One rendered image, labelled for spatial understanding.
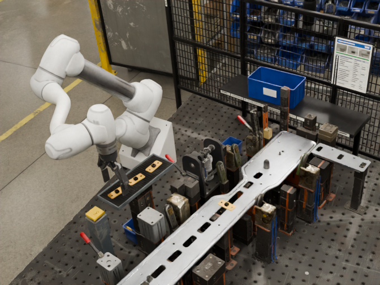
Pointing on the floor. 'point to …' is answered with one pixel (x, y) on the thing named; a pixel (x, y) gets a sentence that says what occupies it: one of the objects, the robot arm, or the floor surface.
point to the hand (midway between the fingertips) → (115, 185)
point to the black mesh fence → (264, 56)
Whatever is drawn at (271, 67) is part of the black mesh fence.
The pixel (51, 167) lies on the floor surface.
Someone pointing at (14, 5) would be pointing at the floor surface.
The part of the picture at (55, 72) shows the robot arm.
